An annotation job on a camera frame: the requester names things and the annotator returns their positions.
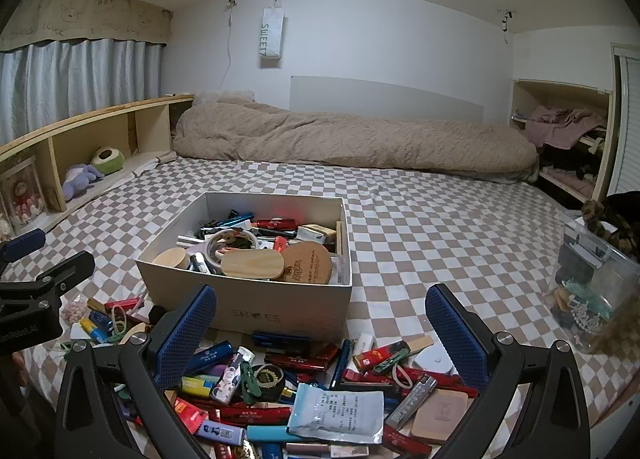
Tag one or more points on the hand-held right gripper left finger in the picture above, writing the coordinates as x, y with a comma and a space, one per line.
187, 334

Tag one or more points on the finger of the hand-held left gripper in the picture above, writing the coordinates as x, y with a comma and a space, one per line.
22, 244
65, 271

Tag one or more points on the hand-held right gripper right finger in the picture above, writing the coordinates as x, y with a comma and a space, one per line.
455, 334

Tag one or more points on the white cardboard box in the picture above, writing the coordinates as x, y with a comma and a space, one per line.
280, 309

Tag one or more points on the white paper packet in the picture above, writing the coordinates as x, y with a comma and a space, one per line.
335, 414

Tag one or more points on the white rounded case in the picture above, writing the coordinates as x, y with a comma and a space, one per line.
435, 356

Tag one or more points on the dark blue lighter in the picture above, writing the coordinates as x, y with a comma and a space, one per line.
210, 356

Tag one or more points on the flat wooden stick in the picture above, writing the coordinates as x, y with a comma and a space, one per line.
417, 345

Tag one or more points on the clear bag of pink beads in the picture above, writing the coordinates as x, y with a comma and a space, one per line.
72, 311

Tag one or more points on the clear doll display box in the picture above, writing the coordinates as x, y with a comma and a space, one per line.
22, 199

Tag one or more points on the yellow lighter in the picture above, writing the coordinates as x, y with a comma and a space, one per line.
196, 387

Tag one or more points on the white cartoon print lighter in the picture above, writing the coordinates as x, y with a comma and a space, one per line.
232, 374

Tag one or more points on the black printed lighter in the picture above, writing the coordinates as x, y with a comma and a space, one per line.
198, 263

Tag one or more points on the green plastic clip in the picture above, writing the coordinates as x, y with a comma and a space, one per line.
248, 381

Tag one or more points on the red and black pack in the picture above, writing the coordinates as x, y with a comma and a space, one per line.
380, 356

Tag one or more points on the white tape roll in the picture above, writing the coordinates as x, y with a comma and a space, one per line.
212, 259

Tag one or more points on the silver metal lighter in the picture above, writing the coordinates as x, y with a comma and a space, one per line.
412, 401

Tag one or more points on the pink rectangular compact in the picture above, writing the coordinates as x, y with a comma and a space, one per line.
440, 416

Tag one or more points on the dark blue pen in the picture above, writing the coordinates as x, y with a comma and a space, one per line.
280, 337

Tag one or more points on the black round tin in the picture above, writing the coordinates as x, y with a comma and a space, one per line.
267, 381

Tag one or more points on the oval wooden lid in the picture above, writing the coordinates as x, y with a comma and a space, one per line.
252, 264

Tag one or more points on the pale purple lighter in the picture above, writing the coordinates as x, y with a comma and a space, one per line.
220, 434

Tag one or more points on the pile of red foil packets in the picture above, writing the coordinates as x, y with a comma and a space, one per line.
300, 356

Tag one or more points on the blue metallic pen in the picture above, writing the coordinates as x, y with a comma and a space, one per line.
341, 364

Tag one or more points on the green plush toy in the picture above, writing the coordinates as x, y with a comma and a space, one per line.
107, 161

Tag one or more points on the checkered bedsheet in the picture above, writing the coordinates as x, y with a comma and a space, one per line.
425, 219

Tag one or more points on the blue metallic tube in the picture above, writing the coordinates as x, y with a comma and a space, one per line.
235, 219

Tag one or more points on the clear plastic case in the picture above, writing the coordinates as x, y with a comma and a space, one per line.
340, 269

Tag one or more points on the round cork coaster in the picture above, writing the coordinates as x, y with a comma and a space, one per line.
310, 264

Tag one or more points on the red glossy tube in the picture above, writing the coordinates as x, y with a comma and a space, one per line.
277, 224

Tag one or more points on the wooden strip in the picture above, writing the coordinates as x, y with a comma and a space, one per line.
341, 239

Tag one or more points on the wooden bedside shelf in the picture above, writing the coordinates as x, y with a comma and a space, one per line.
100, 114

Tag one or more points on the clear plastic storage box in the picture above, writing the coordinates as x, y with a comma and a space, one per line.
590, 259

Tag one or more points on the small white carton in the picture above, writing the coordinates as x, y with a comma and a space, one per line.
317, 234

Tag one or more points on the grey curtain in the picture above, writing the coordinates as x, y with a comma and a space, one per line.
75, 74

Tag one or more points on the leopard print scrunchie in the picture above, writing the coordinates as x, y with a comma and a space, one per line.
615, 234

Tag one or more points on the beige duvet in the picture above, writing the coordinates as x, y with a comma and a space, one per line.
350, 139

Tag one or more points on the pink clothes pile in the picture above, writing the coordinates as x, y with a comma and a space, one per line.
555, 126

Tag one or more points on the beige curtain valance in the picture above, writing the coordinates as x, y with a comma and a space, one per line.
75, 14

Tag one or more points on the white headboard panel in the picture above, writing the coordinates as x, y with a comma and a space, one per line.
380, 94

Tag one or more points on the white window blind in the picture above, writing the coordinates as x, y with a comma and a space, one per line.
631, 139

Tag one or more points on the white hanging paper bag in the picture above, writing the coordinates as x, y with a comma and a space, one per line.
272, 34

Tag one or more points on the wooden wall shelf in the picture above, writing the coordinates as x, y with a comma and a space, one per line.
604, 139

